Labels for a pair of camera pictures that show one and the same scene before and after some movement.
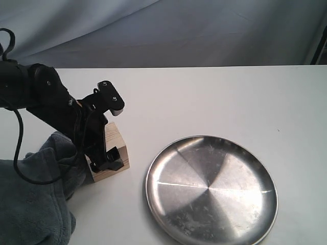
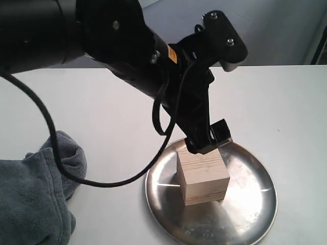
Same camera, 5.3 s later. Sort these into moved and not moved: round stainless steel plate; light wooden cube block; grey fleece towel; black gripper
Moved: black gripper; light wooden cube block
Not moved: round stainless steel plate; grey fleece towel
